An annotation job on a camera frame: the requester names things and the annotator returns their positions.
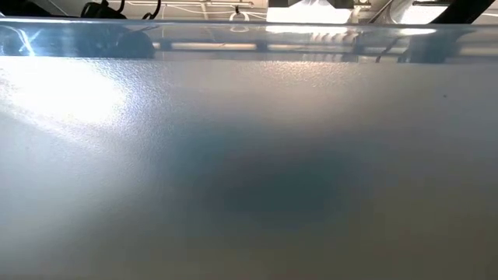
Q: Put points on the clear plastic bin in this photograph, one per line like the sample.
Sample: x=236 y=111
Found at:
x=249 y=116

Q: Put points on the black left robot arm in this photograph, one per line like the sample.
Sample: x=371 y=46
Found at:
x=101 y=11

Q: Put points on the silver metal background object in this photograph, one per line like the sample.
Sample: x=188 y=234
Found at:
x=412 y=15

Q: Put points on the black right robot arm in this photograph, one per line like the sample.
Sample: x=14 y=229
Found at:
x=463 y=11

